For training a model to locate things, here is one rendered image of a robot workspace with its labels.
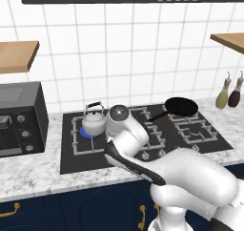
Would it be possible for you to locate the black frying pan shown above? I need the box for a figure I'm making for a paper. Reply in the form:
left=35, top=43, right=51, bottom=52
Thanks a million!
left=148, top=96, right=200, bottom=123

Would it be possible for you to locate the black gas hob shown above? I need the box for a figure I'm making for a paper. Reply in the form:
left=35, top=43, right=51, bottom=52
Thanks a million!
left=59, top=102, right=234, bottom=176

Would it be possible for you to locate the navy cupboard door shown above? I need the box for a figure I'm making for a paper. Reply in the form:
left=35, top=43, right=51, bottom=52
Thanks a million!
left=58, top=178, right=153, bottom=231
left=224, top=162, right=244, bottom=181
left=0, top=194, right=62, bottom=231

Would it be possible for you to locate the yellow oil bottle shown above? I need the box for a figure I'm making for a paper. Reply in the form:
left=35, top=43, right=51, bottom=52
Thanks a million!
left=214, top=71, right=233, bottom=111

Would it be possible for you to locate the black toaster oven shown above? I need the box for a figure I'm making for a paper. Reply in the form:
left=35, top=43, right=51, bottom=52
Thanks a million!
left=0, top=81, right=50, bottom=158

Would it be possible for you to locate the dark vinegar bottle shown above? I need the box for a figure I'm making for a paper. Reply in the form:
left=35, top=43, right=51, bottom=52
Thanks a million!
left=227, top=70, right=244, bottom=109

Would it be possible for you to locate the white kettle with black handle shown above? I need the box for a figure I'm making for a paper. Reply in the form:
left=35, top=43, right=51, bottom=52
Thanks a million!
left=81, top=101, right=108, bottom=137

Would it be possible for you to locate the gold cupboard handle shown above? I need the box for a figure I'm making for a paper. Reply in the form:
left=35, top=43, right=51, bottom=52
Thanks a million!
left=153, top=203, right=161, bottom=218
left=137, top=204, right=147, bottom=231
left=0, top=201, right=21, bottom=220

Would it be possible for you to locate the wooden wall shelf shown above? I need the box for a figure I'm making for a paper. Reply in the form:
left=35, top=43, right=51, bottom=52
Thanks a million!
left=0, top=40, right=40, bottom=74
left=210, top=32, right=244, bottom=55

